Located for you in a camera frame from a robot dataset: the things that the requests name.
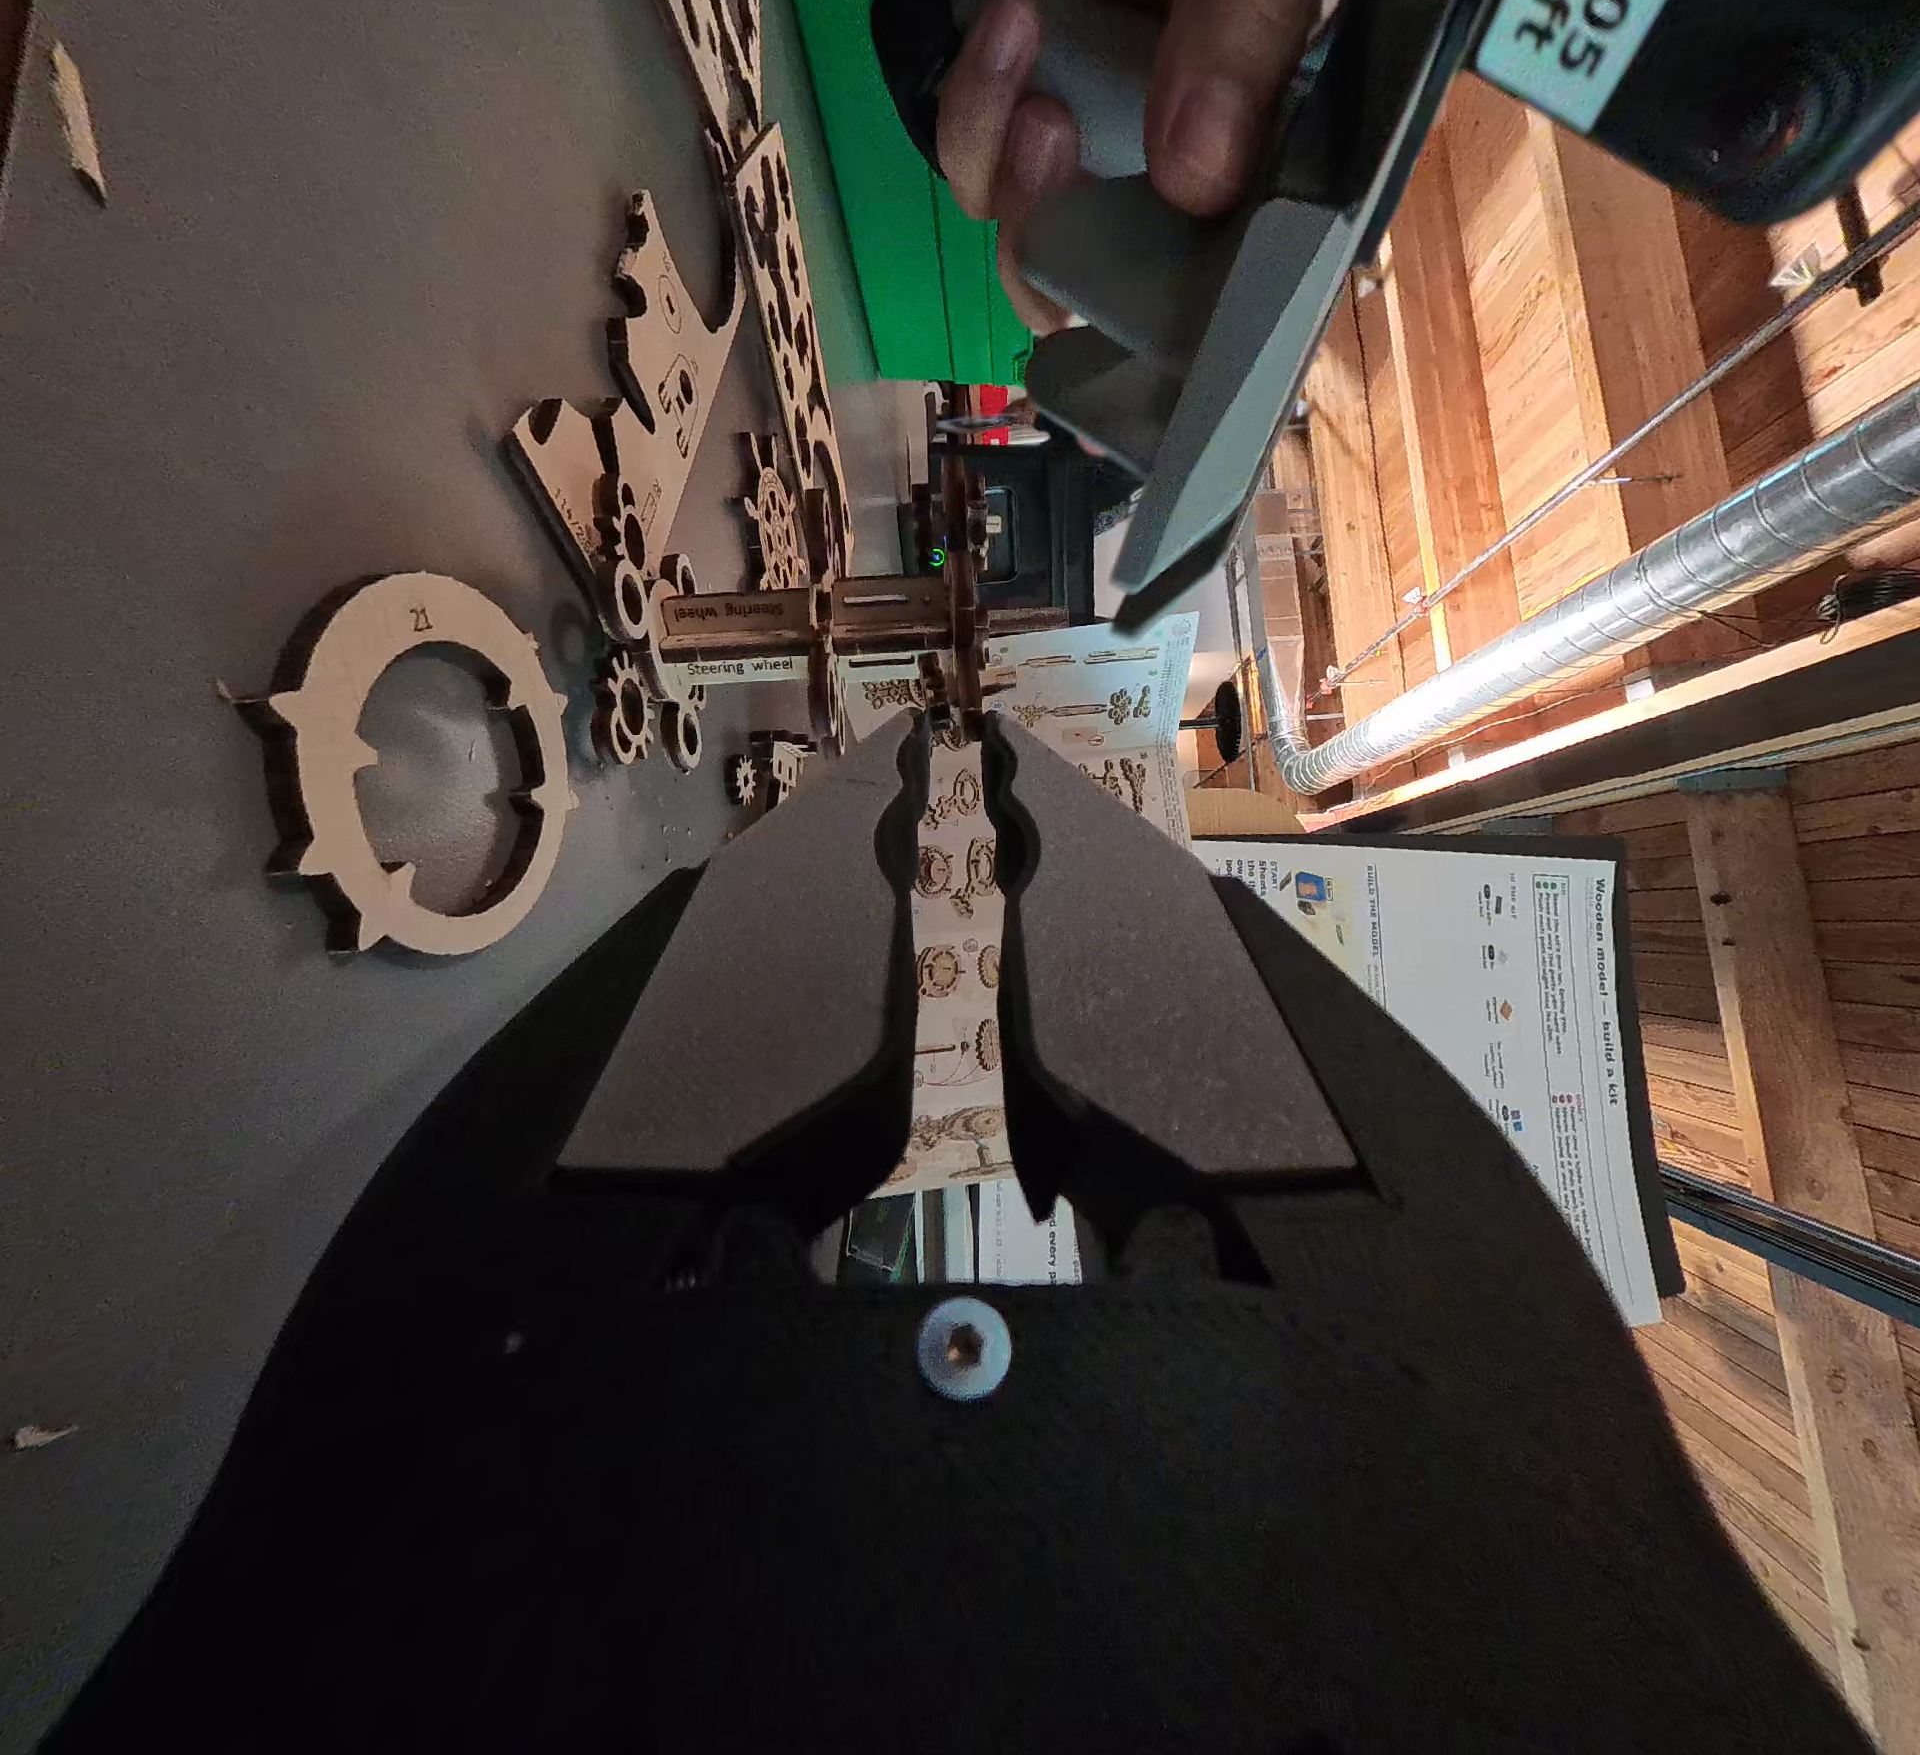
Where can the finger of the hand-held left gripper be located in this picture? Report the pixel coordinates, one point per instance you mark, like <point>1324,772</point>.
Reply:
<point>1119,398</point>
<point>1244,404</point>

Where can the wooden offcut with figure cutout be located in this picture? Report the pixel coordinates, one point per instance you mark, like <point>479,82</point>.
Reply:
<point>660,330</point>

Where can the thin metal rod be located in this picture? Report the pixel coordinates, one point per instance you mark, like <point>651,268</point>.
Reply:
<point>1650,436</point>

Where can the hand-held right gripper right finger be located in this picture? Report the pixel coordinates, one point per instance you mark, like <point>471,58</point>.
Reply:
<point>1170,1036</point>

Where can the wood chip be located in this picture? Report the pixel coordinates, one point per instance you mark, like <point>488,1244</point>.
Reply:
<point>42,1436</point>
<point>75,120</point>

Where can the white printed instruction card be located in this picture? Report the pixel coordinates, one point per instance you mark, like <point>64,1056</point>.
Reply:
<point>1440,1006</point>

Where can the black stool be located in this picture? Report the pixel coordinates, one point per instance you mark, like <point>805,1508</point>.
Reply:
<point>1222,720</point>

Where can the wooden sheet with round hole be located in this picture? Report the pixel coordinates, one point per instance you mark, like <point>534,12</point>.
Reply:
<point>747,240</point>

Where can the wooden model axle assembly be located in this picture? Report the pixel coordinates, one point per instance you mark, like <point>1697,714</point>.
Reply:
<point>885,618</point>

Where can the wooden offcut with holes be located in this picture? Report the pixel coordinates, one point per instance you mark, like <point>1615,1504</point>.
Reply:
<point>563,464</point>

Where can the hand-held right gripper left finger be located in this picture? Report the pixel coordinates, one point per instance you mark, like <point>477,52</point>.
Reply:
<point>751,976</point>

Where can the small dark wooden gear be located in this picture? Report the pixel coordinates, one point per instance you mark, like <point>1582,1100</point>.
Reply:
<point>781,758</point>

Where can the wooden ship wheel part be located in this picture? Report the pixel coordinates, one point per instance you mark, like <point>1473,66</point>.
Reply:
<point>773,510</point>

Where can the large green plastic bin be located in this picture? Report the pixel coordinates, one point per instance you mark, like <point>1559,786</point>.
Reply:
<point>870,134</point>

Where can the black device with green light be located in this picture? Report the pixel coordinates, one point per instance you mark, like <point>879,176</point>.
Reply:
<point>1035,524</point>

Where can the silver ventilation duct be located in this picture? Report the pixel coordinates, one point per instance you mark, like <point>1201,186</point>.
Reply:
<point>1650,586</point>

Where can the black metal rail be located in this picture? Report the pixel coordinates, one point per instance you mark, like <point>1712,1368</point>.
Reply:
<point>1800,1238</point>

